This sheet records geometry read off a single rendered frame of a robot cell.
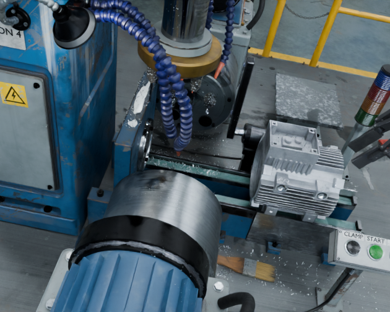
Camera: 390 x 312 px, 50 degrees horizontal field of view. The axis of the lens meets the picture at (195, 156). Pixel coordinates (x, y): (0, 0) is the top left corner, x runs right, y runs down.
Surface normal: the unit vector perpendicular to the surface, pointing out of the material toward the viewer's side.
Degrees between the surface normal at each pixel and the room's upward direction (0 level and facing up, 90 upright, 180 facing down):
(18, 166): 90
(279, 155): 90
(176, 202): 9
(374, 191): 0
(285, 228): 90
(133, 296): 4
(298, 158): 90
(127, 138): 0
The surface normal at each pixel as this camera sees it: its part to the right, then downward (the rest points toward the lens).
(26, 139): -0.14, 0.67
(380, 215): 0.15, -0.71
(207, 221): 0.78, -0.38
